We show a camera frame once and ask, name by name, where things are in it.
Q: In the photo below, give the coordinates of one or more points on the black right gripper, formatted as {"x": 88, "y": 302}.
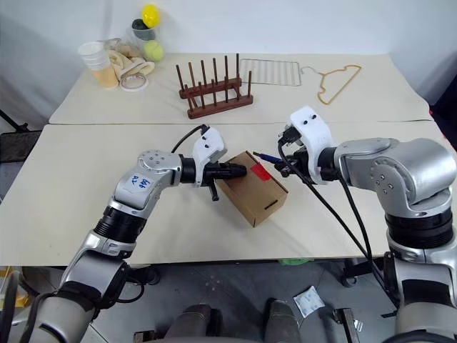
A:
{"x": 303, "y": 162}

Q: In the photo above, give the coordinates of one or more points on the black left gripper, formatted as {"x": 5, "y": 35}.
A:
{"x": 216, "y": 172}

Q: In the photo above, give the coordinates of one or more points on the blue pen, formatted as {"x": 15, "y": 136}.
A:
{"x": 266, "y": 156}

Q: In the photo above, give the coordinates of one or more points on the brown cardboard box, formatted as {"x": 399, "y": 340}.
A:
{"x": 250, "y": 200}

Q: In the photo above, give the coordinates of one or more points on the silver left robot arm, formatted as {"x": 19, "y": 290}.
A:
{"x": 135, "y": 186}

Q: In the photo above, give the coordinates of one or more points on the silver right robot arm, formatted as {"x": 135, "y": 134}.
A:
{"x": 403, "y": 171}

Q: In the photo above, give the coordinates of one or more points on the green plastic lid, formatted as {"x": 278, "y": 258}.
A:
{"x": 292, "y": 261}

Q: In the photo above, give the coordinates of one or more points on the yellow object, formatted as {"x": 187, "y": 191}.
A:
{"x": 22, "y": 297}

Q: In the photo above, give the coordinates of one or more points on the red tape seal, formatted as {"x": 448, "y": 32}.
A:
{"x": 260, "y": 173}

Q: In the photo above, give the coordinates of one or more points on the dark wooden peg rack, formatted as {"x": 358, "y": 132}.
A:
{"x": 214, "y": 103}

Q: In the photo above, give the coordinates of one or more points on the white printed packet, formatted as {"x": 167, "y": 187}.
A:
{"x": 308, "y": 303}

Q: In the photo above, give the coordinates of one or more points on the white tape roll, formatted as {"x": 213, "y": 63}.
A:
{"x": 122, "y": 84}

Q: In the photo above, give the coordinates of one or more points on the green tennis ball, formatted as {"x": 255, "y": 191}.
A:
{"x": 154, "y": 50}

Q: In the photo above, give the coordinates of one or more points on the dark rounded shape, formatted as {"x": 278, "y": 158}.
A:
{"x": 194, "y": 323}
{"x": 283, "y": 321}

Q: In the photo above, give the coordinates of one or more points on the cream cloth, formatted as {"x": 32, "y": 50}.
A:
{"x": 123, "y": 61}

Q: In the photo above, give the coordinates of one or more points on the black and red object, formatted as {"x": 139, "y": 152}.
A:
{"x": 446, "y": 110}

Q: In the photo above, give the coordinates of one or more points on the clear plastic bag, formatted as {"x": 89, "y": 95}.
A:
{"x": 119, "y": 44}

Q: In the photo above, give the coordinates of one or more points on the yellow plastic ball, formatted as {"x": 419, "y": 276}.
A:
{"x": 150, "y": 15}

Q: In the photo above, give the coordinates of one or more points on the white paper cup stack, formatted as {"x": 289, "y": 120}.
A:
{"x": 93, "y": 55}

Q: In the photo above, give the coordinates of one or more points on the small dark block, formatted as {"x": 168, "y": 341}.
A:
{"x": 144, "y": 336}

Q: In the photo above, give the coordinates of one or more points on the black stand leg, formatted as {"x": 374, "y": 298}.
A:
{"x": 12, "y": 121}

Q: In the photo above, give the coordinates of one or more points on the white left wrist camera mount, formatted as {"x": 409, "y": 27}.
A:
{"x": 210, "y": 146}

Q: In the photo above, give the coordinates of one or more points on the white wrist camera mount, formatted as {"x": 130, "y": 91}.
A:
{"x": 210, "y": 146}
{"x": 314, "y": 135}

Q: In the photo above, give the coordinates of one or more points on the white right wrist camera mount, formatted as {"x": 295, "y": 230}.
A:
{"x": 314, "y": 135}

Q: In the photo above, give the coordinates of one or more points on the black table leg frame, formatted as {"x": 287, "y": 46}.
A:
{"x": 357, "y": 271}
{"x": 146, "y": 275}

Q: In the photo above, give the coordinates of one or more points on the dark metal bracket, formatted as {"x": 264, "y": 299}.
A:
{"x": 348, "y": 323}

